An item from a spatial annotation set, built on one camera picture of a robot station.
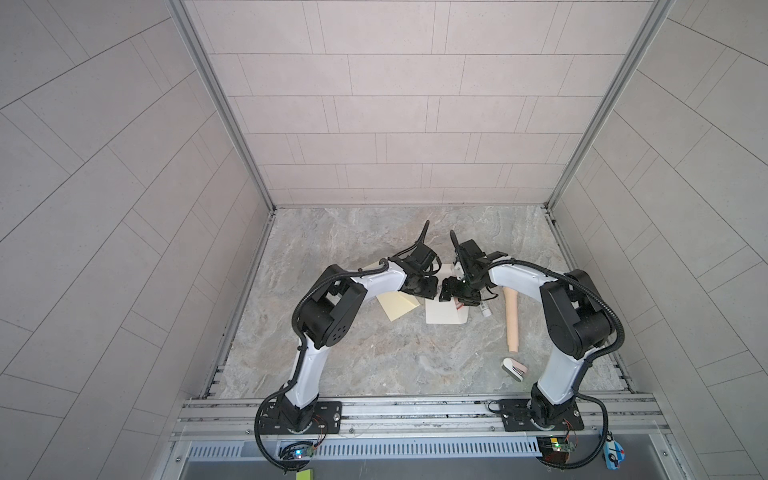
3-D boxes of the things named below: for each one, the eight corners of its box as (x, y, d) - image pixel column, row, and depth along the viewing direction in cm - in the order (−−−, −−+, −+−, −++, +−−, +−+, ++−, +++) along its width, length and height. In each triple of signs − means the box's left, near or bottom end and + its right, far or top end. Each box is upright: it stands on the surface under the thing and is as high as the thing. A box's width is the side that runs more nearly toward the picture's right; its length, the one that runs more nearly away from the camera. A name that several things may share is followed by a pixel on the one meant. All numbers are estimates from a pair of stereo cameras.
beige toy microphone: (506, 351, 84) (510, 347, 81) (503, 291, 95) (506, 286, 93) (518, 353, 83) (522, 349, 81) (514, 293, 95) (517, 288, 92)
